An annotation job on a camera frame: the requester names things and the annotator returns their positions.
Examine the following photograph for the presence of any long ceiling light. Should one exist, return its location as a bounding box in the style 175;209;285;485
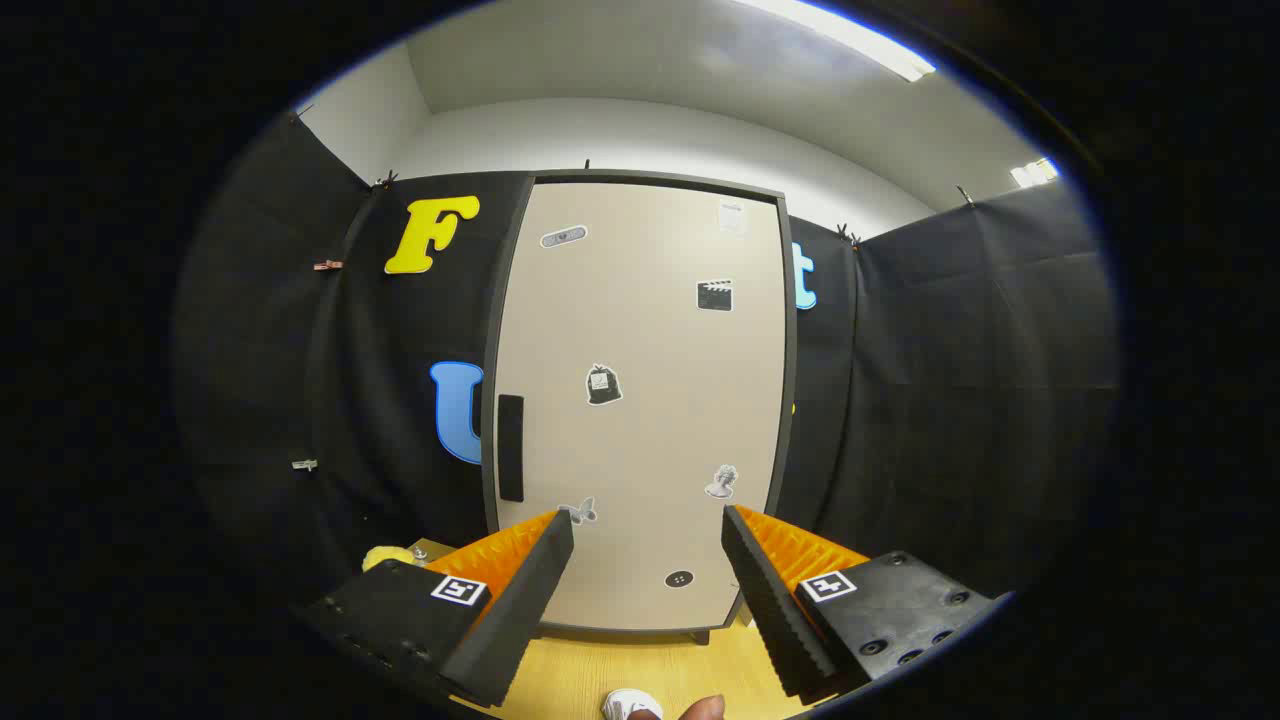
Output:
735;0;936;83

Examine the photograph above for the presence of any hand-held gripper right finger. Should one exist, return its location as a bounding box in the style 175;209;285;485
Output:
722;505;1011;706

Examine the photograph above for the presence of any white canvas shoe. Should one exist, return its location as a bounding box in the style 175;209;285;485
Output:
602;688;663;720

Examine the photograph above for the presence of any dark grey shoe cabinet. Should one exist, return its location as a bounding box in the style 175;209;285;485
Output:
480;170;798;646

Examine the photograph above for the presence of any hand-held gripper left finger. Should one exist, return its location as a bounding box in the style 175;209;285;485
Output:
300;508;576;709

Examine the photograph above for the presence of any black backdrop cloth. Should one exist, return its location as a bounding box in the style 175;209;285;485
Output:
175;115;1119;601

